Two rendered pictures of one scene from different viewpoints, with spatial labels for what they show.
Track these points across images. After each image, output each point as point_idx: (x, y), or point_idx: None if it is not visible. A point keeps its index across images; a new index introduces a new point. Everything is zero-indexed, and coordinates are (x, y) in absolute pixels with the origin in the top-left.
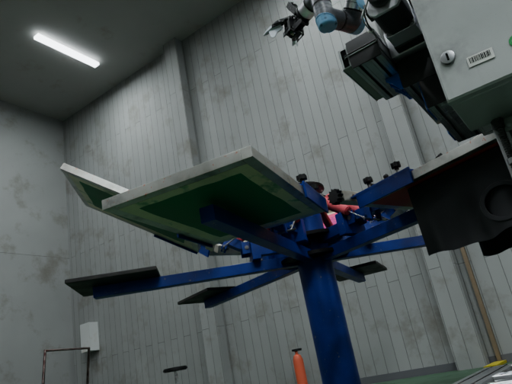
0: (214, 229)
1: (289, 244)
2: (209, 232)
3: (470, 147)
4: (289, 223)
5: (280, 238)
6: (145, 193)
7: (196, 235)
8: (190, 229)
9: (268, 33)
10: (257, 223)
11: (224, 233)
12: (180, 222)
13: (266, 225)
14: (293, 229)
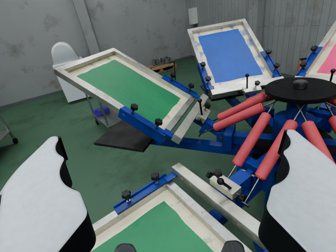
0: (145, 223)
1: (240, 205)
2: (145, 215)
3: None
4: (255, 169)
5: (223, 219)
6: None
7: (137, 208)
8: (120, 226)
9: (65, 161)
10: (187, 236)
11: (162, 210)
12: (96, 248)
13: (200, 229)
14: (246, 206)
